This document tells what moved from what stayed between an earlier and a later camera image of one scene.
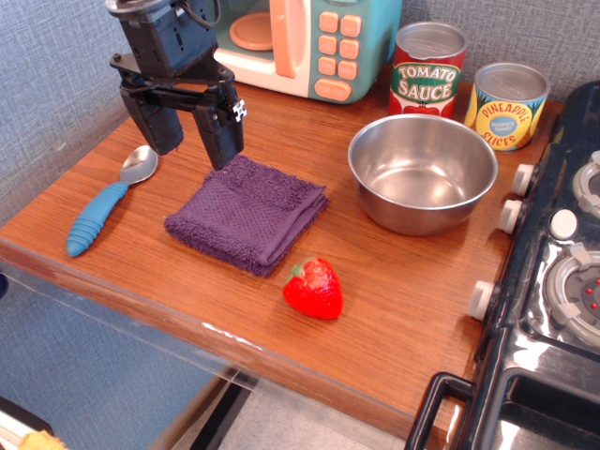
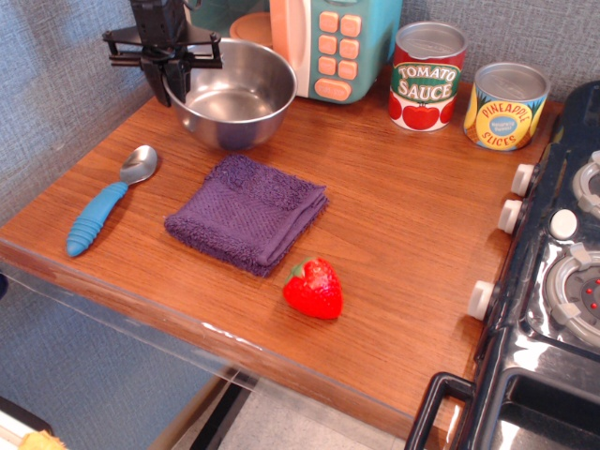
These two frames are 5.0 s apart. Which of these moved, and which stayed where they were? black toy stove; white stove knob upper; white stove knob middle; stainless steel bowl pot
Moved: stainless steel bowl pot
Stayed: white stove knob middle; black toy stove; white stove knob upper
